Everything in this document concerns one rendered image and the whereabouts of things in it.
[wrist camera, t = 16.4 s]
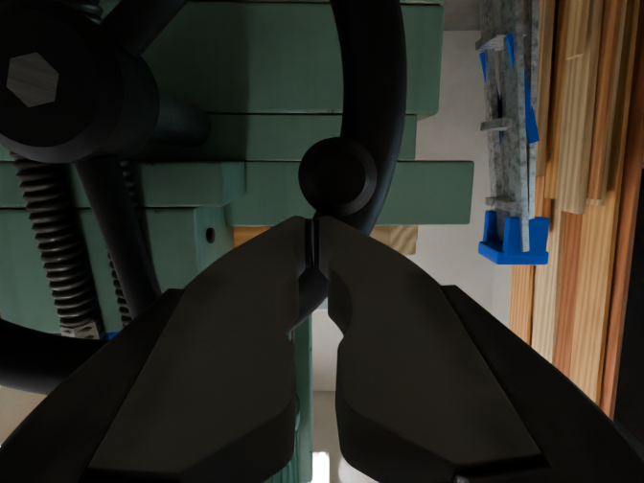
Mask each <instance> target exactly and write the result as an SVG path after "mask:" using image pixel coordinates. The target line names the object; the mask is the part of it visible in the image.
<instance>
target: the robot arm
mask: <svg viewBox="0 0 644 483"><path fill-rule="evenodd" d="M311 247H312V256H313V265H314V268H318V267H319V270H320V271H321V272H322V273H323V274H324V275H325V276H326V278H327V279H328V281H329V283H328V315H329V317H330V318H331V319H332V321H333V322H334V323H335V325H336V326H337V327H338V328H339V330H341V332H342V334H343V338H342V339H341V341H340V342H339V344H338V347H337V363H336V385H335V413H336V421H337V430H338V438H339V446H340V451H341V454H342V456H343V458H344V459H345V460H346V462H347V463H348V464H349V465H350V466H351V467H353V468H354V469H356V470H358V471H359V472H362V473H363V474H365V475H367V476H369V477H370V478H372V479H374V480H375V481H377V482H379V483H644V457H643V456H642V454H641V453H640V452H639V451H638V450H637V448H636V447H635V446H634V445H633V444H632V442H631V441H630V440H629V439H628V438H627V437H626V435H625V434H624V433H623V432H622V431H621V430H620V429H619V428H618V426H617V425H616V424H615V423H614V422H613V421H612V420H611V419H610V418H609V417H608V416H607V415H606V413H605V412H604V411H603V410H602V409H601V408H600V407H599V406H598V405H597V404H596V403H595V402H594V401H593V400H592V399H591V398H590V397H589V396H588V395H586V394H585V393H584V392H583V391H582V390H581V389H580V388H579V387H578V386H577V385H576V384H575V383H574V382H572V381H571V380H570V379H569V378H568V377H567V376H566V375H564V374H563V373H562V372H561V371H560V370H559V369H557V368H556V367H555V366H554V365H553V364H551V363H550V362H549V361H548V360H546V359H545V358H544V357H543V356H541V355H540V354H539V353H538V352H537V351H535V350H534V349H533V348H532V347H531V346H529V345H528V344H527V343H526V342H524V341H523V340H522V339H521V338H520V337H518V336H517V335H516V334H515V333H513V332H512V331H511V330H510V329H508V328H507V327H506V326H505V325H504V324H502V323H501V322H500V321H499V320H498V319H496V318H495V317H494V316H493V315H491V314H490V313H489V312H488V311H487V310H485V309H484V308H483V307H482V306H480V305H479V304H478V303H477V302H476V301H474V300H473V299H472V298H471V297H470V296H469V295H468V294H467V293H466V292H464V291H463V290H462V289H461V288H460V287H458V286H457V285H448V286H442V285H440V284H439V283H438V282H437V281H436V280H435V279H433V278H432V277H431V276H430V275H429V274H428V273H426V272H425V271H424V270H423V269H422V268H420V267H419V266H418V265H417V264H415V263H414V262H412V261H411V260H409V259H408V258H407V257H405V256H404V255H403V254H401V253H400V252H398V251H397V250H395V249H393V248H391V247H390V246H388V245H386V244H384V243H382V242H380V241H377V240H375V239H374V238H372V237H370V236H368V235H366V234H364V233H362V232H360V231H358V230H356V229H355V228H353V227H351V226H350V225H348V224H346V223H344V222H342V221H340V220H338V219H336V218H333V217H329V216H325V217H320V218H314V219H311V218H304V217H300V216H293V217H290V218H288V219H286V220H284V221H282V222H280V223H279V224H277V225H275V226H273V227H271V228H269V229H268V230H266V231H264V232H263V233H261V234H260V235H258V236H256V237H254V238H252V239H251V240H249V241H246V242H244V243H243V244H241V245H239V246H237V247H235V248H234V249H232V250H231V251H229V252H227V253H226V254H224V255H223V256H221V257H220V258H219V259H217V260H216V261H214V262H213V263H212V264H210V265H209V266H208V267H206V268H205V269H204V270H203V271H201V272H200V273H199V274H198V275H197V276H196V277H194V279H193V280H192V281H191V282H190V283H189V284H188V285H187V286H185V287H184V288H183V289H180V288H168V289H167V290H166V291H165V292H164V293H163V294H162V295H160V296H159V297H158V298H157V299H156V300H155V301H154V302H152V303H151V304H150V305H149V306H148V307H147V308H146V309H144V310H143V311H142V312H141V313H140V314H139V315H137V316H136V317H135V318H134V319H133V320H132V321H131V322H129V323H128V324H127V325H126V326H125V327H124V328H123V329H122V330H120V331H119V332H118V333H117V334H116V335H115V336H113V337H112V338H111V339H110V340H109V341H108V342H107V343H105V344H104V345H103V346H102V348H101V349H100V350H98V351H97V352H96V353H95V354H94V355H93V356H91V357H90V358H89V359H88V360H86V361H85V362H84V363H83V364H82V365H81V366H80V367H79V368H78V369H77V370H75V371H74V372H73V373H72V374H71V375H70V376H69V377H68V378H66V379H65V380H64V381H63V382H62V383H61V384H60V385H58V386H57V387H56V388H55V389H54V390H53V391H52V392H51V393H50V394H49V395H48V396H47V397H46V398H45V399H44V400H43V401H42V402H41V403H40V404H39V405H38V406H37V407H36V408H35V409H34V410H33V411H32V412H31V413H30V414H29V415H28V416H27V417H26V418H25V419H24V420H23V421H22V422H21V424H20V425H19V426H18V427H17V428H16V429H15V430H14V431H13V432H12V433H11V435H10V436H9V437H8V438H7V439H6V440H5V442H4V443H3V444H2V445H1V446H0V483H263V482H265V481H266V480H267V479H268V478H270V477H271V476H273V475H274V474H276V473H277V472H279V471H280V470H282V469H283V468H284V467H285V466H286V465H287V464H288V462H289V461H290V459H291V457H292V455H293V452H294V442H295V426H296V410H297V401H296V375H295V351H294V346H293V344H292V343H291V341H290V340H289V339H288V337H287V336H286V333H287V331H288V329H289V327H290V326H291V325H292V323H293V322H294V321H295V320H296V319H297V317H298V316H299V287H298V278H299V276H300V275H301V274H302V273H303V272H304V270H305V268H306V267H311Z"/></svg>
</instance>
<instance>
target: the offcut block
mask: <svg viewBox="0 0 644 483"><path fill-rule="evenodd" d="M370 237H372V238H374V239H375V240H377V241H379V242H382V243H384V244H386V245H388V246H390V247H391V248H393V249H395V250H397V251H398V252H400V253H401V254H403V255H404V256H406V255H414V254H416V237H417V225H381V226H375V227H374V229H373V231H372V233H371V235H370Z"/></svg>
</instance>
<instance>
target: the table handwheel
mask: <svg viewBox="0 0 644 483"><path fill-rule="evenodd" d="M188 1H189V0H122V1H121V2H120V3H119V4H118V5H117V6H116V7H115V8H114V9H113V10H112V11H111V12H110V13H109V14H108V15H107V16H106V17H105V18H104V19H103V20H102V21H101V22H100V24H101V25H102V26H100V25H99V24H97V23H96V22H94V21H93V20H91V19H89V18H88V17H86V16H85V15H83V14H82V13H80V12H78V11H76V10H75V9H73V8H71V7H70V6H67V5H65V4H63V3H60V2H59V1H56V0H6V1H3V2H1V3H0V144H1V145H3V146H4V147H5V148H7V149H8V150H11V151H13V152H14V153H16V154H18V155H20V156H23V157H26V158H28V159H31V160H34V161H39V162H44V163H78V164H75V167H76V170H77V173H78V175H79V178H80V182H81V184H82V187H83V188H84V191H85V193H86V196H87V198H88V201H89V204H90V206H91V209H92V211H93V214H94V216H95V219H96V221H97V223H98V225H99V228H100V230H101V233H102V236H103V240H104V242H105V245H106V247H107V250H108V252H109V255H110V257H111V260H112V263H113V265H114V268H115V271H116V274H117V277H118V280H119V282H120V285H121V288H122V291H123V294H124V296H125V299H126V304H127V307H128V310H129V313H130V316H131V319H132V320H133V319H134V318H135V317H136V316H137V315H139V314H140V313H141V312H142V311H143V310H144V309H146V308H147V307H148V306H149V305H150V304H151V303H152V302H154V301H155V300H156V299H157V298H158V297H159V296H160V295H162V292H161V289H160V286H159V284H158V281H157V279H156V276H155V273H154V270H153V267H152V265H151V262H150V257H149V254H148V252H147V249H146V246H145V243H144V240H143V236H142V233H141V230H140V226H139V223H138V220H137V217H136V214H135V211H134V208H133V204H132V201H131V198H130V194H129V191H128V188H127V183H126V180H125V176H124V173H123V170H122V167H121V163H120V160H122V159H125V158H127V157H129V156H131V155H132V154H133V153H135V152H136V151H138V150H139V149H140V148H141V147H142V146H144V145H145V144H146V143H155V144H164V145H174V146H182V147H197V146H200V145H202V144H203V143H204V142H205V141H206V140H207V139H208V137H209V136H210V133H211V121H210V118H209V116H208V115H207V113H206V112H205V111H204V110H203V109H202V108H201V107H199V106H197V105H195V104H193V103H190V102H188V101H186V100H184V99H182V98H180V97H178V96H176V95H174V94H173V93H171V92H169V91H167V90H165V89H163V88H160V87H158V86H157V84H156V81H155V78H154V75H153V73H152V72H151V70H150V68H149V66H148V65H147V63H146V62H145V60H144V59H143V58H142V57H141V55H142V54H143V53H144V52H145V51H146V50H147V48H148V47H149V46H150V45H151V43H152V42H153V41H154V39H156V38H157V37H158V36H159V35H160V33H161V32H162V31H163V30H164V29H165V28H166V27H167V25H168V24H169V23H170V22H171V21H172V20H173V18H174V17H175V16H176V15H177V14H178V13H179V12H180V10H181V9H182V8H183V7H184V6H185V5H186V4H187V2H188ZM330 3H331V6H332V9H333V16H334V20H335V25H336V28H337V33H338V39H339V45H340V51H341V59H342V68H343V112H342V124H341V130H340V137H345V138H349V139H352V140H354V141H357V142H359V143H360V144H361V145H362V146H364V147H365V148H366V149H367V150H368V151H369V152H370V154H371V156H372V157H373V159H374V162H375V164H376V168H377V184H376V189H375V191H374V192H373V195H372V196H371V198H370V199H369V201H368V202H367V203H366V204H365V205H364V206H363V207H362V208H361V209H359V210H358V211H356V212H354V213H352V214H350V215H347V216H341V217H334V216H329V215H325V214H323V213H321V212H319V211H317V210H316V212H315V214H314V216H313V218H312V219H317V218H320V217H325V216H329V217H333V218H335V219H338V220H340V221H342V222H344V223H346V224H348V225H350V226H351V227H353V228H355V229H356V230H358V231H360V232H362V233H364V234H366V235H368V236H370V234H371V233H372V231H373V229H374V227H375V224H376V222H377V220H378V218H379V215H380V212H381V210H382V207H383V204H384V202H385V200H386V197H387V195H388V192H389V189H390V186H391V182H392V179H393V176H394V173H395V169H396V166H397V162H398V158H399V153H400V149H401V143H402V138H403V127H404V118H405V110H406V94H407V57H406V44H405V33H404V26H403V13H402V8H401V3H400V0H330ZM328 283H329V281H328V279H327V278H326V276H325V275H324V274H323V273H322V272H321V271H320V270H319V267H318V268H314V265H313V256H312V247H311V252H310V267H306V268H305V270H304V272H303V273H302V274H301V275H300V276H299V278H298V287H299V316H298V317H297V319H296V320H295V321H294V322H293V323H292V325H291V326H290V327H289V329H288V330H287V333H286V335H287V334H289V333H290V332H291V331H292V330H294V329H295V328H296V327H297V326H298V325H300V324H301V323H302V322H303V321H304V320H305V319H306V318H308V317H309V316H310V315H311V314H312V313H313V312H314V311H315V310H316V309H317V308H318V307H319V306H320V305H321V304H322V303H323V302H324V300H325V299H326V298H327V297H328ZM109 340H110V339H85V338H75V337H69V336H62V335H56V334H52V333H44V332H40V331H37V330H33V329H29V328H26V327H23V326H20V325H17V324H14V323H12V322H9V321H7V320H4V319H2V318H0V386H4V387H8V388H11V389H15V390H20V391H25V392H30V393H35V394H41V395H49V394H50V393H51V392H52V391H53V390H54V389H55V388H56V387H57V386H58V385H60V384H61V383H62V382H63V381H64V380H65V379H66V378H68V377H69V376H70V375H71V374H72V373H73V372H74V371H75V370H77V369H78V368H79V367H80V366H81V365H82V364H83V363H85V361H87V360H88V359H89V358H90V357H92V356H93V355H94V354H95V353H96V352H97V351H98V350H100V349H101V348H102V346H103V345H104V344H105V343H107V342H108V341H109Z"/></svg>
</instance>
